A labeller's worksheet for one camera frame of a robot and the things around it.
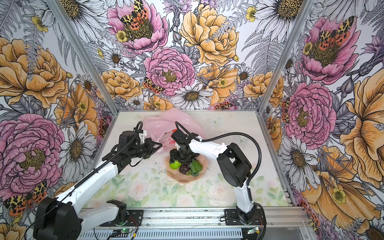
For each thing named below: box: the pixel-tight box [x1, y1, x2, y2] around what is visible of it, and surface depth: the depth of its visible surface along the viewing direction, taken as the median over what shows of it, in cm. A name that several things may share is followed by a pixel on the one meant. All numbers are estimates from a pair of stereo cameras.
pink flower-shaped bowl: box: [165, 154, 208, 184], surface depth 88 cm
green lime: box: [169, 160, 182, 170], surface depth 87 cm
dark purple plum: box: [179, 163, 190, 175], surface depth 87 cm
